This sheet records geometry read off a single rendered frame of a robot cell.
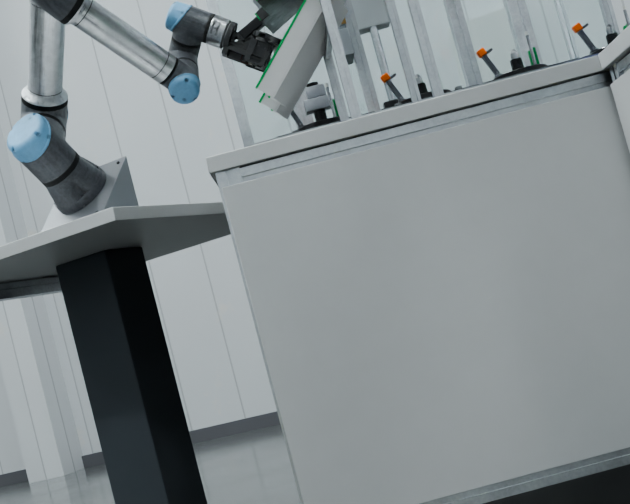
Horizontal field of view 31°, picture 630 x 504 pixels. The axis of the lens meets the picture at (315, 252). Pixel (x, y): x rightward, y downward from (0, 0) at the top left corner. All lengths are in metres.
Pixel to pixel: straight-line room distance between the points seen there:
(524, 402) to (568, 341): 0.13
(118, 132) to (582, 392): 5.61
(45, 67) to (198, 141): 4.21
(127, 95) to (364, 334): 5.46
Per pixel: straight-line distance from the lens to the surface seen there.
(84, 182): 2.92
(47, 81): 2.95
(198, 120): 7.10
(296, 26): 2.38
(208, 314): 7.11
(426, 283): 2.06
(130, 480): 2.92
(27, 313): 7.70
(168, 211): 2.54
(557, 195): 2.11
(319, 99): 2.83
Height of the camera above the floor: 0.52
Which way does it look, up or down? 4 degrees up
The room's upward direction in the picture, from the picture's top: 15 degrees counter-clockwise
